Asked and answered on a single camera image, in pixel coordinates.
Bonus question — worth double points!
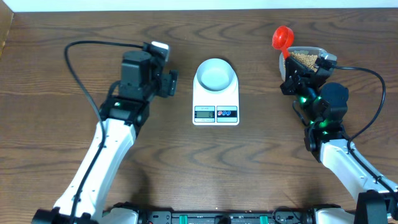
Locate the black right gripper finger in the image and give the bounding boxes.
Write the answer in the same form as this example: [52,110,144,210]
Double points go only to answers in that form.
[296,59,315,74]
[280,56,298,90]

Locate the red measuring scoop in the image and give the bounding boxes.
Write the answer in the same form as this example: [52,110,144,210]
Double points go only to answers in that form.
[272,26,294,59]

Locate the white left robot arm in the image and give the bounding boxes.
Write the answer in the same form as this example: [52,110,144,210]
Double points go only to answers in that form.
[32,47,178,223]

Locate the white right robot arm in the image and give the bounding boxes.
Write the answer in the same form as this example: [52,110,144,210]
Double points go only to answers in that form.
[280,52,397,223]

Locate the grey bowl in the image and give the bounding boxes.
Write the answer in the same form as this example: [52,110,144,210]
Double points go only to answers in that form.
[195,58,236,91]

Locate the white digital kitchen scale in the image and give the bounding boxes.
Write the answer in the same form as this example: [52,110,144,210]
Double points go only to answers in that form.
[192,76,240,126]

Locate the soybeans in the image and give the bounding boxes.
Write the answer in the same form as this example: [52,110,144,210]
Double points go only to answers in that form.
[290,52,318,72]

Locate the clear plastic container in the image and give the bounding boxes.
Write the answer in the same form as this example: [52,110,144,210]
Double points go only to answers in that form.
[279,47,337,87]

